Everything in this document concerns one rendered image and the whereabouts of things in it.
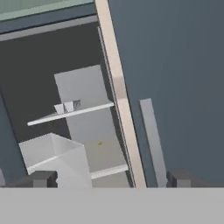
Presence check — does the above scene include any white fridge drawer bin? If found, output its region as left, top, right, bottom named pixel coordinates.
left=17, top=132, right=94, bottom=189

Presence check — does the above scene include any beige side panel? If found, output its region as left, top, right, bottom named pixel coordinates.
left=94, top=0, right=148, bottom=189

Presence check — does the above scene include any grey fridge shelf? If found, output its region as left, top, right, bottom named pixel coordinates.
left=83, top=138, right=130, bottom=180

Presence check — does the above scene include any white fridge shelf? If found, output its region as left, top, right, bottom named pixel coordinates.
left=26, top=101, right=116, bottom=127

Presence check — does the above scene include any grey fridge door handle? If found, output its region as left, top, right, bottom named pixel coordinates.
left=138, top=97, right=169, bottom=189

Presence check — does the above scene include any pale green cupboard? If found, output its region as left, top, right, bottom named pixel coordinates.
left=0, top=0, right=95, bottom=22

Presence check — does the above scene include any blue-grey fridge door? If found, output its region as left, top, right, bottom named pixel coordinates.
left=107, top=0, right=224, bottom=189

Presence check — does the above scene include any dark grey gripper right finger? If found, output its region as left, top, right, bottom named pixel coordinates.
left=166, top=168, right=224, bottom=189

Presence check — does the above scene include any dark fridge body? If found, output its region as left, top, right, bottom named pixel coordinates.
left=0, top=14, right=138, bottom=189

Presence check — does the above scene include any white ice cube tray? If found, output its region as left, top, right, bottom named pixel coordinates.
left=53, top=99, right=82, bottom=115

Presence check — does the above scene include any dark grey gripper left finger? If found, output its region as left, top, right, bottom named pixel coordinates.
left=5, top=170, right=59, bottom=189

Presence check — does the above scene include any blue-grey freezer door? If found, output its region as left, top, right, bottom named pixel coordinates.
left=0, top=89, right=29, bottom=186

